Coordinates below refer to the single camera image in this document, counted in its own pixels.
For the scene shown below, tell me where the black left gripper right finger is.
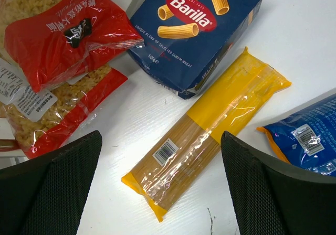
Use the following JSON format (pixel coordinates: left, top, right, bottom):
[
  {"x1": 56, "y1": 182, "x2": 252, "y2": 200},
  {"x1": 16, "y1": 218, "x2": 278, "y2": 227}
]
[{"x1": 221, "y1": 131, "x2": 335, "y2": 234}]

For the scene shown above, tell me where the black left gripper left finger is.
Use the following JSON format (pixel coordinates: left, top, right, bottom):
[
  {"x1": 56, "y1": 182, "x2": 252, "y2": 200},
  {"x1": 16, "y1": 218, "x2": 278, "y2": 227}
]
[{"x1": 1, "y1": 131, "x2": 102, "y2": 234}]

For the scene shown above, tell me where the blue and orange pasta bag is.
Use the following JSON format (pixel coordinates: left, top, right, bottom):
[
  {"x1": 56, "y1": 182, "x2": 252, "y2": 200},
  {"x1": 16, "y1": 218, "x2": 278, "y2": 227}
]
[{"x1": 257, "y1": 94, "x2": 335, "y2": 177}]

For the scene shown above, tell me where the red pasta bag with label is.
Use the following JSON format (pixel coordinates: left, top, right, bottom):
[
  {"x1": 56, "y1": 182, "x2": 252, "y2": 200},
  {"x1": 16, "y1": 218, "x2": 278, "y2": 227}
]
[{"x1": 1, "y1": 65, "x2": 127, "y2": 159}]

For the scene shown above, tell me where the red fusilli pasta bag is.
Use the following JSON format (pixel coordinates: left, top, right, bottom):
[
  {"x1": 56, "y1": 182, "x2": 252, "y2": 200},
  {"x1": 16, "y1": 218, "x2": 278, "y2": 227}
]
[{"x1": 1, "y1": 0, "x2": 144, "y2": 92}]

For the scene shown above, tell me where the yellow spaghetti packet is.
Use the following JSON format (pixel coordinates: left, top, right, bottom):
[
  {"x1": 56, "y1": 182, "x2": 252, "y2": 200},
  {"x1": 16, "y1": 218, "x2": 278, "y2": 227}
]
[{"x1": 121, "y1": 50, "x2": 291, "y2": 222}]

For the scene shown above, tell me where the blue Barilla rigatoni box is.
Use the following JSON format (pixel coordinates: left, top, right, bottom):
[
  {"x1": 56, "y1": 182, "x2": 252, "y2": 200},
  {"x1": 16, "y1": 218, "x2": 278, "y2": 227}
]
[{"x1": 129, "y1": 0, "x2": 262, "y2": 99}]

